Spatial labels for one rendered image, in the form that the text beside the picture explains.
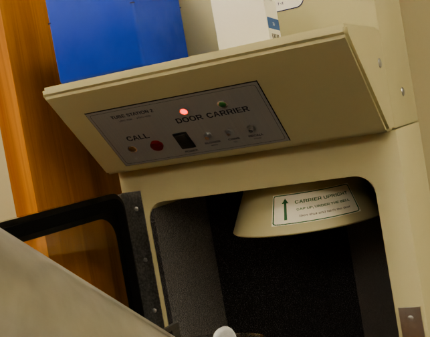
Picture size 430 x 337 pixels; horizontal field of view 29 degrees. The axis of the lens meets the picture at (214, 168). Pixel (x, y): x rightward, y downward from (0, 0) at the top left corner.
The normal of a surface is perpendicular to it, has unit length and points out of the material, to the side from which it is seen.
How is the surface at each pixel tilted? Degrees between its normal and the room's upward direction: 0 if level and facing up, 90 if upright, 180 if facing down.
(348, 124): 135
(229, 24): 90
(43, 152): 90
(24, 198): 90
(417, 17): 90
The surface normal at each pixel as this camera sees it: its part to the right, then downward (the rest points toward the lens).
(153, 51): 0.89, -0.13
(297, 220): -0.28, -0.31
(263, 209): -0.71, -0.25
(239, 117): -0.18, 0.78
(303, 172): -0.42, 0.12
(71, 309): 0.87, -0.45
